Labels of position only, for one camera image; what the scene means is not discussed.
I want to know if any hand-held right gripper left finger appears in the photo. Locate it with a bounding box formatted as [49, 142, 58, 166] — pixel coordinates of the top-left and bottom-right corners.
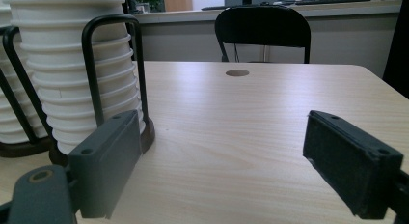
[67, 109, 143, 220]

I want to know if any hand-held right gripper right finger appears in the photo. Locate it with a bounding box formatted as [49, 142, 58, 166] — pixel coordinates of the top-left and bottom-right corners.
[302, 109, 405, 220]

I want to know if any black wire cup holder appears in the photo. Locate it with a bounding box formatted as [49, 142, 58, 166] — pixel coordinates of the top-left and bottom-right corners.
[0, 14, 156, 167]

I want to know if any stack of white paper cups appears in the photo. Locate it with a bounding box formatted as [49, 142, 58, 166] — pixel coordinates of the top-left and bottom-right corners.
[0, 5, 49, 145]
[2, 0, 147, 156]

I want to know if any round brown table grommet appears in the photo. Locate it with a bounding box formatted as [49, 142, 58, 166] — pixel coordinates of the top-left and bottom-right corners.
[225, 69, 251, 78]

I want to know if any black folding chair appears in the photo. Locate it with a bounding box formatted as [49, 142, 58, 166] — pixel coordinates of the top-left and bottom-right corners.
[214, 5, 313, 65]

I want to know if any black keyboard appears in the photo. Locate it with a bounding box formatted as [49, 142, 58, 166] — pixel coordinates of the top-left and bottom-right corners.
[294, 0, 375, 6]

